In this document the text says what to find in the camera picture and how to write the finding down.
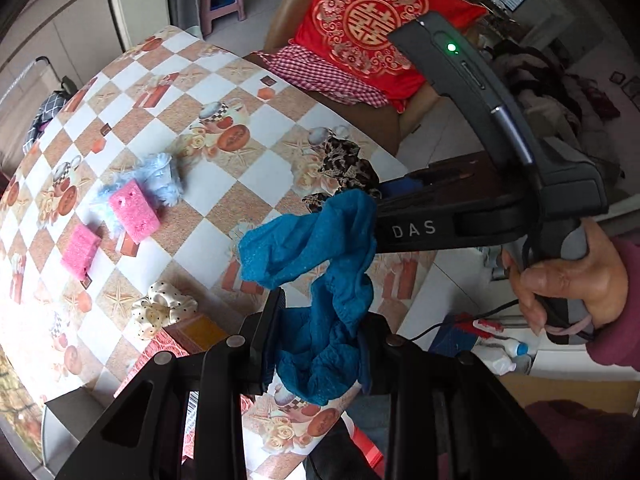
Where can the checked printed tablecloth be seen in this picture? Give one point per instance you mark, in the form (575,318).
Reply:
(210,240)

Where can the white polka dot scrunchie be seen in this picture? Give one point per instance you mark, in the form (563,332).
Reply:
(165,305)

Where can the red patterned carton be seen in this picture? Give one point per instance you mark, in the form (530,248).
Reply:
(170,345)

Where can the grey cardboard box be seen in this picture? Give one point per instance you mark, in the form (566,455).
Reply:
(75,410)

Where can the large blue mesh cloth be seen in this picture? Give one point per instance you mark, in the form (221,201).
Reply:
(320,280)

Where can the pile of clothes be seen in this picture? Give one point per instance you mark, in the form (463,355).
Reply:
(550,90)

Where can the leopard print scrunchie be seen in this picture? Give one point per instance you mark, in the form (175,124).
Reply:
(345,165)

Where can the dark plaid cloth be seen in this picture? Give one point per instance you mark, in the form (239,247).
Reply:
(47,115)

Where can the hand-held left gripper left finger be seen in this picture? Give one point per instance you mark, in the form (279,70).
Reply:
(272,340)

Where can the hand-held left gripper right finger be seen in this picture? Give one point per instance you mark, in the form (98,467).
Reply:
(367,355)

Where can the person's right hand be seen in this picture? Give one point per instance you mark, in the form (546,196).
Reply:
(575,290)

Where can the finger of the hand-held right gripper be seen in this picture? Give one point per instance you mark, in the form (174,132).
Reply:
(440,180)
(450,222)

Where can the person's right forearm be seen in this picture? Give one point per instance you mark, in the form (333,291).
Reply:
(620,330)

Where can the red gold-print cushion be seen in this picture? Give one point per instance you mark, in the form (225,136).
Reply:
(370,15)

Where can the white blue-capped bottle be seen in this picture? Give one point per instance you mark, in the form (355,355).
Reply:
(500,355)

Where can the brown armchair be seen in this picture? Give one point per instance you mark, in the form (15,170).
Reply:
(360,120)

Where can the folding metal rack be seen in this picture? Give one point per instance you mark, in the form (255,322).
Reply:
(30,67)

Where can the person's maroon top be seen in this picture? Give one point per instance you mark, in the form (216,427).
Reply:
(590,440)

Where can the light blue fluffy scrunchie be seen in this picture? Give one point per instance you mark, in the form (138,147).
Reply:
(160,175)

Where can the pink sponge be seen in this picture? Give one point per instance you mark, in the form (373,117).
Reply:
(135,212)
(82,252)

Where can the red white gingham cloth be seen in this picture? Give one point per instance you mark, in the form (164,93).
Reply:
(320,72)

